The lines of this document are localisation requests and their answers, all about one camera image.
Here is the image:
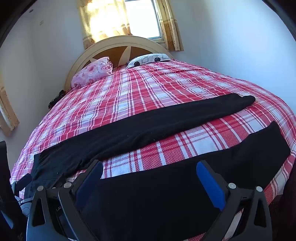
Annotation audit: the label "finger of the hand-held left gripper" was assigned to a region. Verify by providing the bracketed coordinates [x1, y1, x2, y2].
[11, 173, 33, 194]

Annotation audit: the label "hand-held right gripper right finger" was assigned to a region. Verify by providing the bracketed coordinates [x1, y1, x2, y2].
[196, 160, 274, 241]

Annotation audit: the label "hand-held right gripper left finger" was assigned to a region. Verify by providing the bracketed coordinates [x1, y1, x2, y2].
[26, 159, 103, 241]

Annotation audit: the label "black pants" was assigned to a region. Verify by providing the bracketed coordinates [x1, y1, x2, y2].
[30, 95, 291, 241]

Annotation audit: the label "dark cloth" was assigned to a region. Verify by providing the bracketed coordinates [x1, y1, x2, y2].
[48, 90, 66, 109]

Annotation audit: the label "red plaid blanket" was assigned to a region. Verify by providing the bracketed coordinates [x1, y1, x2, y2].
[10, 59, 296, 241]

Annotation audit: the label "pink floral pillow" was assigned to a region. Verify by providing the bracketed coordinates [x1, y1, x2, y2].
[71, 56, 114, 88]

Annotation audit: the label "white patterned pillow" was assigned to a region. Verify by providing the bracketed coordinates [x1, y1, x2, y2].
[126, 53, 173, 68]

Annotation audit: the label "cream wooden headboard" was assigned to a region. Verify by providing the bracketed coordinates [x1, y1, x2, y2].
[65, 35, 174, 91]

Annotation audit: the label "yellow curtain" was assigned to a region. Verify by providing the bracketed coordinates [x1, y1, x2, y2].
[79, 0, 134, 50]

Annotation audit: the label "white framed window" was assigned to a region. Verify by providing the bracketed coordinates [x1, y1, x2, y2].
[124, 0, 166, 42]

